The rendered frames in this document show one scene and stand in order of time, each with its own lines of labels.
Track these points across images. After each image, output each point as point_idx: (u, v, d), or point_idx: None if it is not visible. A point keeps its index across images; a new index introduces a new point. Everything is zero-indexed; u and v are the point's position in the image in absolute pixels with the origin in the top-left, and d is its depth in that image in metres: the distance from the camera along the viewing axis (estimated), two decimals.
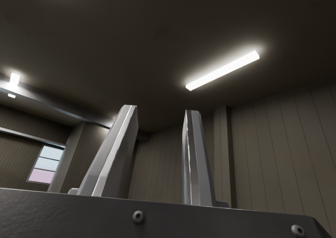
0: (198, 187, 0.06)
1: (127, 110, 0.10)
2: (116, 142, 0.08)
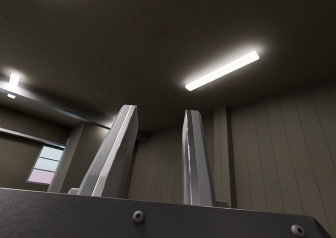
0: (198, 187, 0.06)
1: (127, 110, 0.10)
2: (116, 142, 0.08)
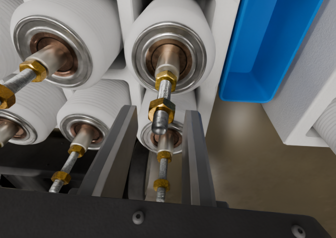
0: (198, 187, 0.06)
1: (127, 110, 0.10)
2: (116, 142, 0.08)
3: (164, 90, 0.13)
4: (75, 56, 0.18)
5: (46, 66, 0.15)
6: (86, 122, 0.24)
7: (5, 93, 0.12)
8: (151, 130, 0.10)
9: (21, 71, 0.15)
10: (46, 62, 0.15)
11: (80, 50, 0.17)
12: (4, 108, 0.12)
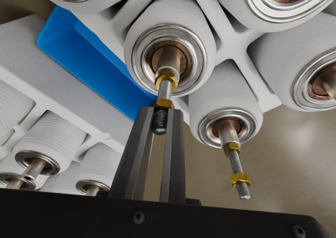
0: (169, 184, 0.06)
1: (146, 112, 0.10)
2: (140, 144, 0.08)
3: None
4: None
5: None
6: None
7: None
8: (165, 127, 0.10)
9: None
10: None
11: (261, 5, 0.13)
12: None
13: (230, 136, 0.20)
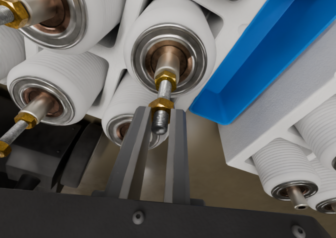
0: (173, 185, 0.06)
1: (143, 112, 0.10)
2: (136, 143, 0.08)
3: (158, 93, 0.13)
4: (68, 16, 0.15)
5: (31, 13, 0.12)
6: (48, 91, 0.20)
7: None
8: (158, 135, 0.11)
9: None
10: (33, 9, 0.12)
11: (77, 12, 0.14)
12: None
13: None
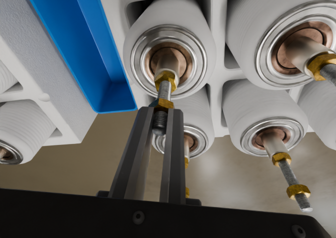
0: (169, 184, 0.06)
1: (146, 112, 0.10)
2: (140, 144, 0.08)
3: (168, 92, 0.13)
4: (273, 54, 0.15)
5: (303, 69, 0.13)
6: None
7: None
8: (152, 127, 0.10)
9: None
10: (301, 70, 0.14)
11: (263, 63, 0.16)
12: None
13: (184, 150, 0.22)
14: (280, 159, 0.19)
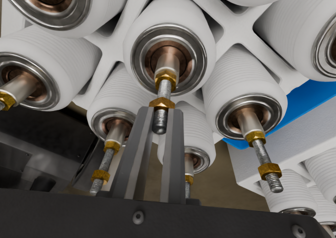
0: (169, 184, 0.06)
1: (146, 112, 0.10)
2: (140, 144, 0.08)
3: (257, 154, 0.17)
4: (186, 76, 0.18)
5: (177, 82, 0.15)
6: (130, 122, 0.22)
7: None
8: (276, 192, 0.15)
9: (160, 78, 0.14)
10: (178, 79, 0.15)
11: (196, 75, 0.17)
12: None
13: None
14: None
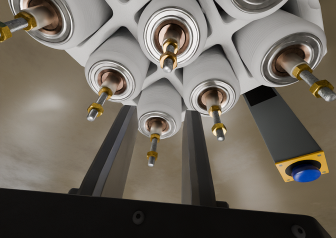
0: (198, 187, 0.06)
1: (127, 110, 0.10)
2: (116, 142, 0.08)
3: None
4: (172, 21, 0.21)
5: (168, 37, 0.20)
6: None
7: (164, 53, 0.17)
8: None
9: None
10: (166, 37, 0.20)
11: (166, 13, 0.21)
12: (176, 60, 0.17)
13: (41, 18, 0.20)
14: (105, 91, 0.25)
